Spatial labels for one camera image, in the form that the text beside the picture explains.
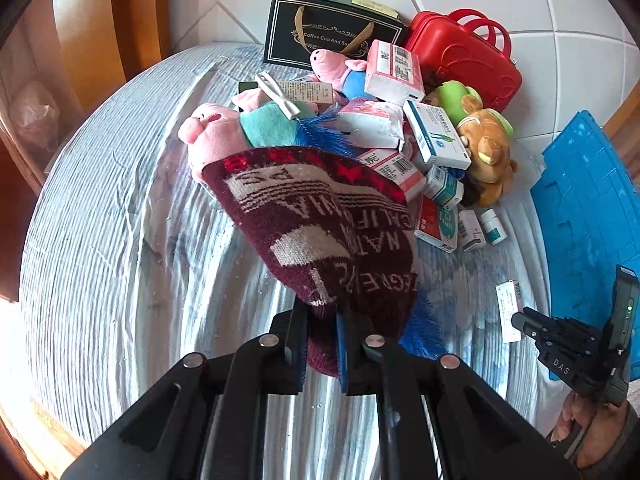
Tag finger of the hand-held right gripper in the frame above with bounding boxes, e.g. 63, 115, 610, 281
511, 307, 557, 342

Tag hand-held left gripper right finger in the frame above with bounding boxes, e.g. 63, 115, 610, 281
336, 312, 583, 480

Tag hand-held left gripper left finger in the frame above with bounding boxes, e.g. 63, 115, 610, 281
60, 310, 311, 480

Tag white labelled box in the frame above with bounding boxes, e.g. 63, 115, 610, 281
495, 281, 524, 344

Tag maroon knit hat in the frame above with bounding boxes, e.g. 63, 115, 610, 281
200, 145, 447, 378

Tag blue plastic crate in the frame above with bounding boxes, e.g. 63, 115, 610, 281
530, 110, 640, 341

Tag person's right hand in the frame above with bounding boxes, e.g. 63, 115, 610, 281
547, 390, 638, 471

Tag white bottle green label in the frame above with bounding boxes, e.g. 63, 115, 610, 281
480, 208, 507, 245

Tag small white medicine box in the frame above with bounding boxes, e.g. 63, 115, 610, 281
457, 210, 487, 252

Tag red white medicine box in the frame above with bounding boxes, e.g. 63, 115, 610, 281
415, 195, 460, 253

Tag teal white medicine box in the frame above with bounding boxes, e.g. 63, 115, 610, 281
425, 166, 465, 209

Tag brown bear plush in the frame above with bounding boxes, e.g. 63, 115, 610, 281
456, 108, 518, 207

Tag pink white barcode carton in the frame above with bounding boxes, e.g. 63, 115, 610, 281
357, 149, 428, 201

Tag blue white medicine box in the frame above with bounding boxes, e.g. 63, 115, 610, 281
402, 100, 472, 171

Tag green frog plush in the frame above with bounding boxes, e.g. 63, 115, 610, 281
427, 81, 516, 136

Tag pink white tissue pack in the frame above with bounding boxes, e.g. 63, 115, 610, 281
337, 99, 406, 150

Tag pink pig plush teal shirt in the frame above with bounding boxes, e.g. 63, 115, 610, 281
178, 100, 321, 181

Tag grey label white box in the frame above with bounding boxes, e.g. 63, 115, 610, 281
277, 80, 335, 106

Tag red toy suitcase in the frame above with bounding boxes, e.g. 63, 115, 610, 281
402, 8, 523, 111

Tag pink labelled box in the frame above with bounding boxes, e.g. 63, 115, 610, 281
365, 40, 426, 106

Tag small pig plush blue shirt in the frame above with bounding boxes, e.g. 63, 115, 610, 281
309, 48, 371, 98

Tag white padded wooden headboard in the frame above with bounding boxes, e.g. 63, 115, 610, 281
50, 0, 640, 136

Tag black gift box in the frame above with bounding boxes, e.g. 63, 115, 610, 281
263, 0, 408, 68

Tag clear plastic bag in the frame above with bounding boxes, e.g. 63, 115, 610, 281
10, 80, 61, 161

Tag white handled blue brush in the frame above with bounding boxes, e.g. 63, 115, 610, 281
255, 72, 363, 157

